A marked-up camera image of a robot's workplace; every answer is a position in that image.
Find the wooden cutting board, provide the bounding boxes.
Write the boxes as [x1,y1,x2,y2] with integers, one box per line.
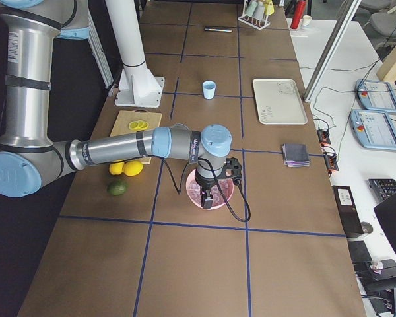
[109,110,163,166]

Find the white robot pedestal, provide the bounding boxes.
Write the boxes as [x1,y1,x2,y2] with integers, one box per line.
[106,0,165,108]

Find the red bottle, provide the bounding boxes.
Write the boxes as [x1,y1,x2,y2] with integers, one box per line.
[290,0,307,30]

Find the pink bowl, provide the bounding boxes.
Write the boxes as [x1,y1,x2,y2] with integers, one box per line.
[185,169,234,210]

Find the white wire cup rack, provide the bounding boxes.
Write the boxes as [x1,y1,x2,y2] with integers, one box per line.
[238,1,271,30]

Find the cream bear tray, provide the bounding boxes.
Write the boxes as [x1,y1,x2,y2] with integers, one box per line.
[252,79,308,125]

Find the yellow cup on rack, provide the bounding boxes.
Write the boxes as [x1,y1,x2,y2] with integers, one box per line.
[262,0,275,16]

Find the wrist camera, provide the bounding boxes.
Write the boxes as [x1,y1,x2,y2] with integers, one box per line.
[220,157,242,186]

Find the black power strip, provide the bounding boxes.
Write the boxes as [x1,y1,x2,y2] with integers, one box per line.
[317,129,339,175]

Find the aluminium frame post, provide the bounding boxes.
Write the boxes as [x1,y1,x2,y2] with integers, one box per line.
[304,0,361,102]

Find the far teach pendant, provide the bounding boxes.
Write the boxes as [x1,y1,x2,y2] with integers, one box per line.
[356,79,396,115]

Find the lower yellow lemon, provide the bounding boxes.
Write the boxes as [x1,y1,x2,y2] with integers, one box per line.
[108,161,125,176]

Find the black computer mouse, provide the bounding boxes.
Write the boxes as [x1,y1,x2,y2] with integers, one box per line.
[360,221,374,234]

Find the white cup on rack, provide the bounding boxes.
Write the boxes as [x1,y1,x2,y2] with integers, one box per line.
[253,1,265,20]

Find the grey folded cloth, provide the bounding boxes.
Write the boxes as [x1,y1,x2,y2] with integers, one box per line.
[282,143,310,167]

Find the light blue paper cup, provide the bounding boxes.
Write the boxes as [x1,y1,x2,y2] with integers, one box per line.
[202,80,216,100]

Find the green avocado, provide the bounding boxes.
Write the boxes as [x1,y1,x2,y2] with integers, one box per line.
[107,179,128,197]

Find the mint green cup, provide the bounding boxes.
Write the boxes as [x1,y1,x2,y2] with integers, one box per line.
[244,1,257,17]

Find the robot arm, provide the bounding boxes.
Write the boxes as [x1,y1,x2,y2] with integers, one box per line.
[0,18,107,217]

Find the teach pendant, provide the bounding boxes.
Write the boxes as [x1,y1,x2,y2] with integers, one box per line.
[350,110,396,151]
[356,79,396,115]

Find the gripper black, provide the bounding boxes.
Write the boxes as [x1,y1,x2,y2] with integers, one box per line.
[201,186,213,209]

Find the lemon slices stack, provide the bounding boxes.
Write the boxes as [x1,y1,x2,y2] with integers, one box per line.
[128,120,149,131]

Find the black keyboard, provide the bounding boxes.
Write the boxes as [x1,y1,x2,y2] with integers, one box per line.
[368,178,396,203]

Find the near teach pendant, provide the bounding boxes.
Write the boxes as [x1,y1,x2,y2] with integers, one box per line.
[350,110,396,151]

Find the upper yellow lemon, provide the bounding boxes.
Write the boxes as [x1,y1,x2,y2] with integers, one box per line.
[123,160,143,177]

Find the yellow lemon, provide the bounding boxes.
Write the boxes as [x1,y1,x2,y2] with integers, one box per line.
[108,161,125,176]
[123,160,143,177]

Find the black box with label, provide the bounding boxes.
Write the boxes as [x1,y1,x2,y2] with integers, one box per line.
[332,186,364,238]

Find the clear ice cubes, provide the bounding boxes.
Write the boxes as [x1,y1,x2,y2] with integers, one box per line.
[187,178,234,205]

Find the small white cup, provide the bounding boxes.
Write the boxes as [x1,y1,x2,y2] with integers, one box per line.
[301,15,312,27]

